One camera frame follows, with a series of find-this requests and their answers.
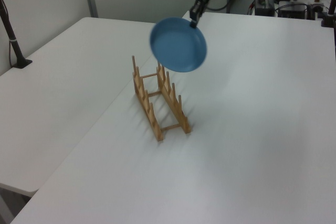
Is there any wooden plate rack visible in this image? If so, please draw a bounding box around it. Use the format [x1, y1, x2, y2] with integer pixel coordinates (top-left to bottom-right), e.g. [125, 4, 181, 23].
[130, 55, 193, 143]

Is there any black clamped camera pole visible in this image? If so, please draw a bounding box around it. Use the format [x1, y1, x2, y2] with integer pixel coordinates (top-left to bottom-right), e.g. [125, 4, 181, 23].
[320, 0, 336, 28]

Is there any black box with silver parts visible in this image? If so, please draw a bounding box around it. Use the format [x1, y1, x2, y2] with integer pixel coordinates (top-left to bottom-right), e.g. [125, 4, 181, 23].
[307, 3, 326, 21]

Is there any black camera pole with base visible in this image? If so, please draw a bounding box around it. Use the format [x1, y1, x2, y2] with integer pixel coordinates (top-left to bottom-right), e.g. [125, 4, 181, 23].
[0, 0, 34, 69]

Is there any blue round plate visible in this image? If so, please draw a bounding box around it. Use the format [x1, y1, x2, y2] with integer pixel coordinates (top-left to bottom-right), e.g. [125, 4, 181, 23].
[149, 17, 209, 73]

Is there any small black electronics box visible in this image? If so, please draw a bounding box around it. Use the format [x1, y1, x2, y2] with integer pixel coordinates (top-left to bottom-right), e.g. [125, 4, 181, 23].
[254, 0, 276, 16]

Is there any wide black electronics box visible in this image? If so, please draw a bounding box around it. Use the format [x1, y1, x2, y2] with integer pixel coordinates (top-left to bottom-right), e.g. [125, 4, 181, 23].
[277, 3, 309, 19]

